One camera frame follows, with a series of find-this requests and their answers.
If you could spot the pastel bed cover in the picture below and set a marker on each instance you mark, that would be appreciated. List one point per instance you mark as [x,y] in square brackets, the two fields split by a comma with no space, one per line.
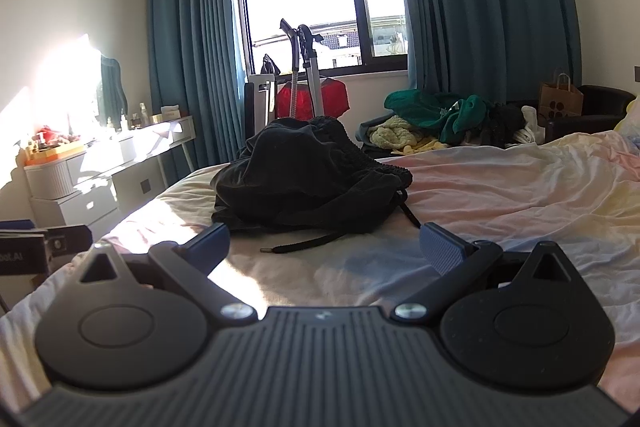
[500,207]

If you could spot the orange box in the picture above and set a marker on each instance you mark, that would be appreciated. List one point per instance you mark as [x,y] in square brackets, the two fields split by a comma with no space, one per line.
[55,153]

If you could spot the red garment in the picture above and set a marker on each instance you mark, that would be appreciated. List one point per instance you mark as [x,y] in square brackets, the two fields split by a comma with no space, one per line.
[332,99]

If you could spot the pale yellow knit garment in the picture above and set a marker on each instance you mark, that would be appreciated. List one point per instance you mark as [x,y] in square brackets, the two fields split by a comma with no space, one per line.
[395,134]

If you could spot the green garment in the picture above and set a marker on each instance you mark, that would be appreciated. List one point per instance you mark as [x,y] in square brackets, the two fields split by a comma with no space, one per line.
[415,107]

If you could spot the white drawer chest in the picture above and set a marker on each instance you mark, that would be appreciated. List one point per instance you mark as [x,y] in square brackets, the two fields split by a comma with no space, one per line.
[75,207]

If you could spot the dark sofa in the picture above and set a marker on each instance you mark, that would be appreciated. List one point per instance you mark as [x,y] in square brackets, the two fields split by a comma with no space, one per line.
[605,102]

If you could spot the white cloth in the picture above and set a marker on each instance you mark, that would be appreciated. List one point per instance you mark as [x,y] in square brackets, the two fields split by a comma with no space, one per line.
[530,119]

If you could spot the beige box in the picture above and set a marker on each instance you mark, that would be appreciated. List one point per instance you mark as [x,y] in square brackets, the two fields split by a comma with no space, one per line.
[170,113]

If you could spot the pale pillow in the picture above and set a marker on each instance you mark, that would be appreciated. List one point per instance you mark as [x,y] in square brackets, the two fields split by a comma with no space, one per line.
[630,114]

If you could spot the brown paper bag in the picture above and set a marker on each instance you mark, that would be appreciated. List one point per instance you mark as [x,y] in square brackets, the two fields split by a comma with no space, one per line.
[560,102]

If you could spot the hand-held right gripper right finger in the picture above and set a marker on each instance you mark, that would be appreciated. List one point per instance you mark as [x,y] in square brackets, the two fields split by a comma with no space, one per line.
[440,248]

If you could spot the small black hanging cloth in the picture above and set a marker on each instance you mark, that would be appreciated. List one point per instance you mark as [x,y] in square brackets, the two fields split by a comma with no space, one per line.
[270,66]

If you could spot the white bottle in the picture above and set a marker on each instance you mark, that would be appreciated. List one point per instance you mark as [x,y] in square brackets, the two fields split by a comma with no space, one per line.
[143,114]

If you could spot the white dressing table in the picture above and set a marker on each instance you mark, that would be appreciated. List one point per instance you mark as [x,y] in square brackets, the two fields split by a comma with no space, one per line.
[170,132]

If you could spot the white board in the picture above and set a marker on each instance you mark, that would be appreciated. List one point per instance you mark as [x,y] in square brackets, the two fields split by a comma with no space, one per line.
[260,79]

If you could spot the wavy mirror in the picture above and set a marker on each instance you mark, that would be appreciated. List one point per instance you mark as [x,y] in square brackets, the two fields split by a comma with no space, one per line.
[114,87]

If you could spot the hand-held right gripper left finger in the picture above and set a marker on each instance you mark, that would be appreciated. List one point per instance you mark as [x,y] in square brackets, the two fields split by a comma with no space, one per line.
[210,243]

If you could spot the dark low wall socket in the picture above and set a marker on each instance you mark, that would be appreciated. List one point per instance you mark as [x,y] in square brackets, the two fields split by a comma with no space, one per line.
[145,185]

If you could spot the black cloth pile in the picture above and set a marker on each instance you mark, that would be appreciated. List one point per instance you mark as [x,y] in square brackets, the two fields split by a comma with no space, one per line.
[500,122]

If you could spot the white ribbed box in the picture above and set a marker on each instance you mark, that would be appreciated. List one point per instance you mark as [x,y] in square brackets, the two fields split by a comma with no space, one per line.
[50,177]

